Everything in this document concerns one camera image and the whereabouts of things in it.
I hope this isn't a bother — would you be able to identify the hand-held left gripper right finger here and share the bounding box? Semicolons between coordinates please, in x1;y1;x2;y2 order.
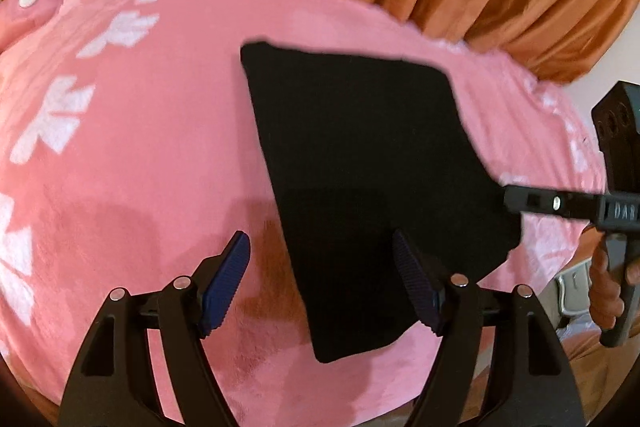
392;229;586;427

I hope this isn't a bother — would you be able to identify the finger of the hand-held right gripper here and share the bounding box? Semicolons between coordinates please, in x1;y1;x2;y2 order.
502;184;599;219

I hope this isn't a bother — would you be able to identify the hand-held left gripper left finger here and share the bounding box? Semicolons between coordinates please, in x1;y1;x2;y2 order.
59;231;251;427

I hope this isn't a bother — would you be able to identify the black long-sleeved sweater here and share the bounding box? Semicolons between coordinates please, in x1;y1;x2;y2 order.
240;39;523;364

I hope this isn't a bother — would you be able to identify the person's right hand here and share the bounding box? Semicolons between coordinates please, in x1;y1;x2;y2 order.
589;251;640;333

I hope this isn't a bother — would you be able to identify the pink floral blanket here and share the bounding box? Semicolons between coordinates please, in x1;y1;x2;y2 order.
0;0;608;423

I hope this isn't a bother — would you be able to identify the pink pillow with round button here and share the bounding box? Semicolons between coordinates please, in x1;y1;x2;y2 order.
0;0;68;50

